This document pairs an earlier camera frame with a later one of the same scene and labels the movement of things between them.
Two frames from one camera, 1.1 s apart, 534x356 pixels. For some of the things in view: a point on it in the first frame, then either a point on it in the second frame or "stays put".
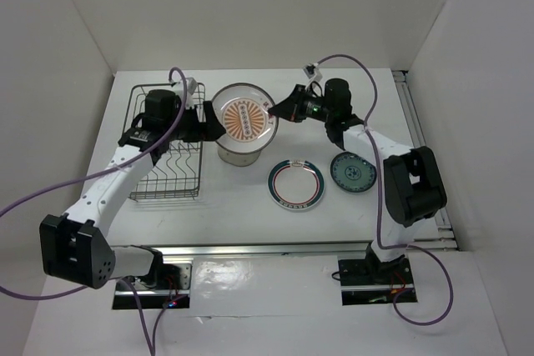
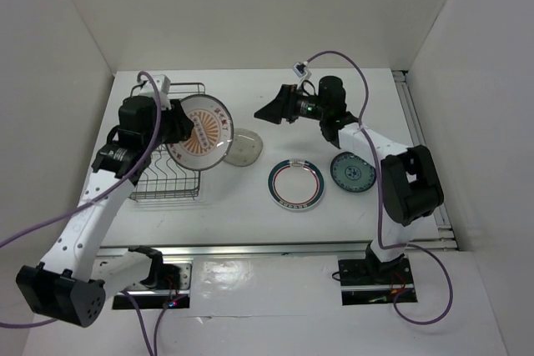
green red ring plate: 295,184 stays put
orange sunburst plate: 243,108 -> 211,138
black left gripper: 208,131 -> 181,123
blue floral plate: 352,172 stays put
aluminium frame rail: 442,238 stays put
